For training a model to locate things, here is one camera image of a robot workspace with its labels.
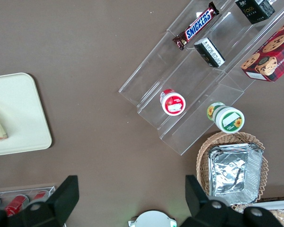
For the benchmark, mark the beige plastic tray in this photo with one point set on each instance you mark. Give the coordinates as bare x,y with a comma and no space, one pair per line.
19,106

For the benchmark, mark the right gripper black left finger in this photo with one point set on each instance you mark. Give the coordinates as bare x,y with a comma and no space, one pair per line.
59,203

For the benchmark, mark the small black box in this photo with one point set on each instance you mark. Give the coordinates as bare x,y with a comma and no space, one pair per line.
209,52
254,10

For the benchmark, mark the white snack bin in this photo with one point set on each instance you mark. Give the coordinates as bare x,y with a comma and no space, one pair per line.
279,204

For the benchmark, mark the light wicker basket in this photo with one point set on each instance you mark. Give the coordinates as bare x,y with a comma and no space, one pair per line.
203,163

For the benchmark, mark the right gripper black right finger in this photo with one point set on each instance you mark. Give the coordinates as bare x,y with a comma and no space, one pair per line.
203,212

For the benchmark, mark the red tartan cookie box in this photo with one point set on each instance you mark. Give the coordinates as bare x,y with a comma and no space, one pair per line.
272,56

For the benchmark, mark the aluminium foil container stack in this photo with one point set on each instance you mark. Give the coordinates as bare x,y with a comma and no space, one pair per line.
234,175

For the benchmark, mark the green lid yogurt cup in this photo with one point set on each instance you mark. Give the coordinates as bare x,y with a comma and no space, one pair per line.
229,119

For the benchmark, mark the Snickers chocolate bar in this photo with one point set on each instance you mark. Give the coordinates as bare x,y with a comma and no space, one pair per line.
196,26

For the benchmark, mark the red lid yogurt cup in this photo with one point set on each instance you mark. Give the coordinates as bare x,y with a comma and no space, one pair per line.
174,104

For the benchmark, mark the clear acrylic bottle rack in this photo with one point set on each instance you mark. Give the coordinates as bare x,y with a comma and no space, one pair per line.
50,189

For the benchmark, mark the clear acrylic step display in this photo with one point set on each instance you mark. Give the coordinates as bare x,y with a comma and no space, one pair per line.
161,71

